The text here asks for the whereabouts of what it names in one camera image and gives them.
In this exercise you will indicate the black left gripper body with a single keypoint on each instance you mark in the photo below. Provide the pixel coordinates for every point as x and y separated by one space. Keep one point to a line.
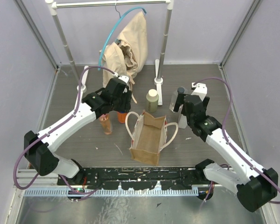
124 105

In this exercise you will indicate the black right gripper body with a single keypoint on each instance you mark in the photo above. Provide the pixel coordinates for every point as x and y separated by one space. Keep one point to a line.
183 111

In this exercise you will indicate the white bottle grey cap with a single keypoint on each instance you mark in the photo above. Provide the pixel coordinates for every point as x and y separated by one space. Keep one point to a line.
182 120

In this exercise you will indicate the blue bottle white pump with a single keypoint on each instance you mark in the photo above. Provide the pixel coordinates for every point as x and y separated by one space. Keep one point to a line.
121 117

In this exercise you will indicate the pink cap amber bottle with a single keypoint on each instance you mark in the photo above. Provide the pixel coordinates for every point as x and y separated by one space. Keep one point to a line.
106 123

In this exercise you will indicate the cream lid green jar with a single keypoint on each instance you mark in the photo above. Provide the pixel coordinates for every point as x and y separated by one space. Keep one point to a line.
152 98

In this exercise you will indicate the canvas tote bag with handles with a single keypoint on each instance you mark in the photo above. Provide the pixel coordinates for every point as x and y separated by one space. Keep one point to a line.
149 137

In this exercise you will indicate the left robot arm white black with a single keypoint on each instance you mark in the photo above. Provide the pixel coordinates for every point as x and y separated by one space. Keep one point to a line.
43 145

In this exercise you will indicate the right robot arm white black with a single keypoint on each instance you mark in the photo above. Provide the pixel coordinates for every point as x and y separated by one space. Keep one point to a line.
253 185

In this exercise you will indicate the beige cloth garment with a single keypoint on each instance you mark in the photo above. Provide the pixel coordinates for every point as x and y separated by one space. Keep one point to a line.
128 53

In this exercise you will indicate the blue clothes hanger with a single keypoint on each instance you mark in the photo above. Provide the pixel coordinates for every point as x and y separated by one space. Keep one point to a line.
122 16

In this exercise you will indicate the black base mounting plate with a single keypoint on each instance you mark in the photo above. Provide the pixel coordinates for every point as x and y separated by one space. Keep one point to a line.
141 178

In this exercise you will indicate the small green led board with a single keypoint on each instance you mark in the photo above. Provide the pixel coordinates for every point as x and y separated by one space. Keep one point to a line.
76 191

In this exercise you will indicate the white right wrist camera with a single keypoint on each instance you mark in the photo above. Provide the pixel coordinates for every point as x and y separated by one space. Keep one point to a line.
199 89

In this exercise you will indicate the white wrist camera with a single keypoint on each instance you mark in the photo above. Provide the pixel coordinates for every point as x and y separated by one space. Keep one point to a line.
199 89
124 78

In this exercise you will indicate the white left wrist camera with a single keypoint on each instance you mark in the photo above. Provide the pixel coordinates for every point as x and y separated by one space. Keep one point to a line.
124 78

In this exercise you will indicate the white slotted cable duct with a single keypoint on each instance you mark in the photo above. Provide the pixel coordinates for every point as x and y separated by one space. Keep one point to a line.
54 192

